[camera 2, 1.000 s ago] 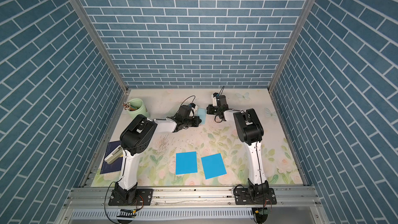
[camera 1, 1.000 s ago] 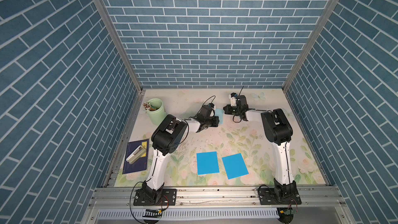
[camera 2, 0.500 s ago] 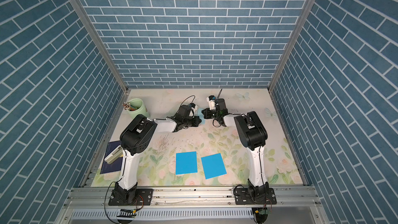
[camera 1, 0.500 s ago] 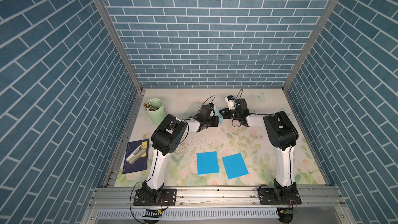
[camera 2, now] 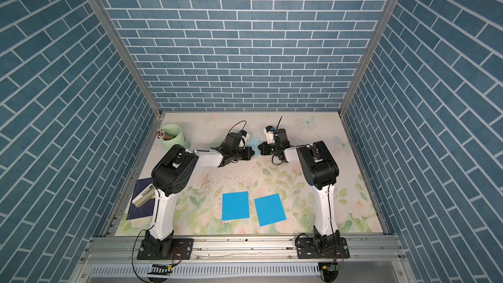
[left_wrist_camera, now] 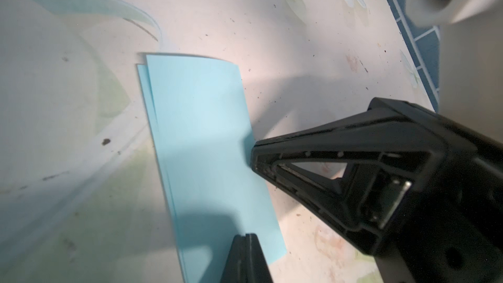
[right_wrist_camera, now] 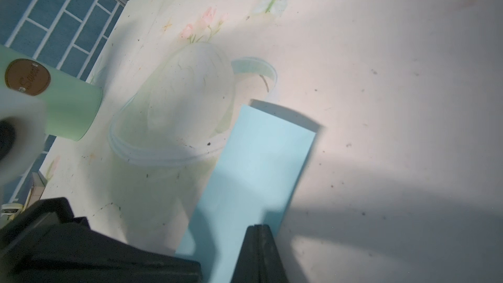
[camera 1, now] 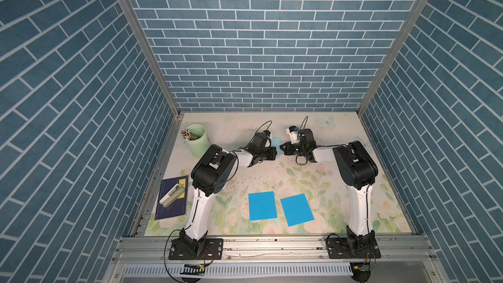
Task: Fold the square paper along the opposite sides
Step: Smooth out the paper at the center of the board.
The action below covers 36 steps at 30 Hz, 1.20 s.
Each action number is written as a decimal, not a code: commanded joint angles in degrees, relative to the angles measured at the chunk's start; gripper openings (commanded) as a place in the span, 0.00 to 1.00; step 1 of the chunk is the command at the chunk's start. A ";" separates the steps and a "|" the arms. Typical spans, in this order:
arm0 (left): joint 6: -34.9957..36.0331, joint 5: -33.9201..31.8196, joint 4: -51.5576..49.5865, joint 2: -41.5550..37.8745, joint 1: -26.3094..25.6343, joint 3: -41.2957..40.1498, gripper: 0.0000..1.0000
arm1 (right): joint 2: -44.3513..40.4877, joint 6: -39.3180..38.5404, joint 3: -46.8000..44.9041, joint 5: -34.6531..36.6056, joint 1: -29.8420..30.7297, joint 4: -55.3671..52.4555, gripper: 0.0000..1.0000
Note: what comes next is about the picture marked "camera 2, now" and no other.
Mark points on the dark blue notebook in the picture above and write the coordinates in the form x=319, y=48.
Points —
x=148, y=208

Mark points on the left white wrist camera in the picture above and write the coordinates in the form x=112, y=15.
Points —
x=244, y=135

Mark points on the aluminium mounting rail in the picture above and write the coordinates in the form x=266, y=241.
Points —
x=248, y=248

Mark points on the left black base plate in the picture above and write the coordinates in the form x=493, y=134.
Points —
x=170, y=248

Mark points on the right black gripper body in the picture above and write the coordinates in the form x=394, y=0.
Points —
x=278, y=150

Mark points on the light blue square paper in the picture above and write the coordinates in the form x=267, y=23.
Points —
x=254, y=144

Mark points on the white stapler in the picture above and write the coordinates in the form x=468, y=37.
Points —
x=144, y=196

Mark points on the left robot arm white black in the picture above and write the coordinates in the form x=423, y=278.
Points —
x=172, y=174

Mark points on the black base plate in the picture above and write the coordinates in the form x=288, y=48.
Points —
x=170, y=248
x=306, y=248

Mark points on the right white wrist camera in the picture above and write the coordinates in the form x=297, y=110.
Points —
x=269, y=133

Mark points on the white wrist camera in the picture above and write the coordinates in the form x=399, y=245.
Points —
x=244, y=135
x=269, y=133

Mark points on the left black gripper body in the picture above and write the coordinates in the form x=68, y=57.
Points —
x=240, y=154

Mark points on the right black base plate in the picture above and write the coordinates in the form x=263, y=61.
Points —
x=306, y=248

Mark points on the blue paper sheet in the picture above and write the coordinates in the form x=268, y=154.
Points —
x=235, y=206
x=269, y=210

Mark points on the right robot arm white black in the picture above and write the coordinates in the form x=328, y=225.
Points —
x=320, y=171

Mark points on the green pencil cup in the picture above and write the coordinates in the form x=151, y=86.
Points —
x=178, y=138

